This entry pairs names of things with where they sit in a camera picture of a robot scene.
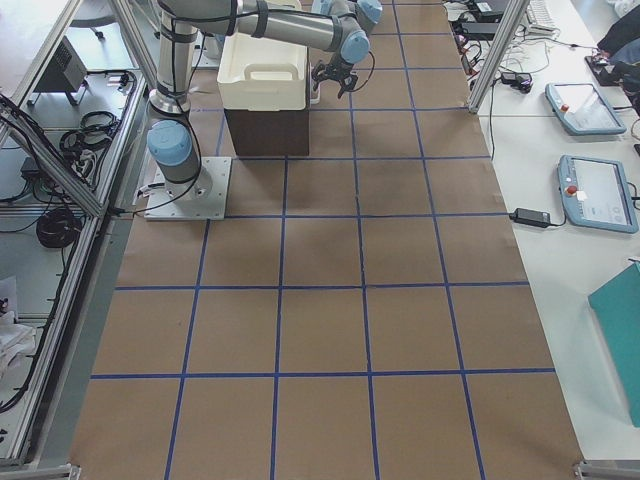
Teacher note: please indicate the aluminium frame post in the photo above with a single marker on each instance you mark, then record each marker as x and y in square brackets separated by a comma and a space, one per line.
[505, 33]

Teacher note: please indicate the cream plastic tray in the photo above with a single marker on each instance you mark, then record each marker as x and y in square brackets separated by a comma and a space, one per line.
[262, 74]

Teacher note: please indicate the grey electronics box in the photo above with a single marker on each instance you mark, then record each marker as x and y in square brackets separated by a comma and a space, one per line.
[65, 73]

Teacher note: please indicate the black power adapter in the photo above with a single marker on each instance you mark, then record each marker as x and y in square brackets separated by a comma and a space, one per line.
[535, 218]

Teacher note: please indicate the upper teach pendant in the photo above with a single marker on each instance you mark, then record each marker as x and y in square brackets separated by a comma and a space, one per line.
[583, 110]

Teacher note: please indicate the dark brown drawer cabinet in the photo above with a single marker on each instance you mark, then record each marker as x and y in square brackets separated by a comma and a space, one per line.
[269, 133]

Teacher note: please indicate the teach pendant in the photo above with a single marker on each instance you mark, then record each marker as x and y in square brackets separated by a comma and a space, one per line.
[595, 194]
[583, 110]

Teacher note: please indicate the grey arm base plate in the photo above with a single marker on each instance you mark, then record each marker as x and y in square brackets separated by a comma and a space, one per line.
[205, 200]

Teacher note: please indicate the lower teach pendant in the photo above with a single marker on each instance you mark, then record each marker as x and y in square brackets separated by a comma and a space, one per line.
[595, 194]

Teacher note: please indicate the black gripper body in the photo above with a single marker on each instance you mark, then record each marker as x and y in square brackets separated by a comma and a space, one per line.
[336, 68]

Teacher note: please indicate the teal box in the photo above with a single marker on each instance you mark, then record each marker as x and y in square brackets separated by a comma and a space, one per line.
[616, 304]

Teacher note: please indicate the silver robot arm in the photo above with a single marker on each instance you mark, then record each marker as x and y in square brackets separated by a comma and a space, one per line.
[332, 30]

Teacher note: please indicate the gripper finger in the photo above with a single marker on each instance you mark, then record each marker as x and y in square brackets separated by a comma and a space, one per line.
[317, 75]
[346, 85]

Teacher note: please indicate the brown paper table mat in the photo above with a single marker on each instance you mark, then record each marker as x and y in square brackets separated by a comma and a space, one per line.
[360, 313]

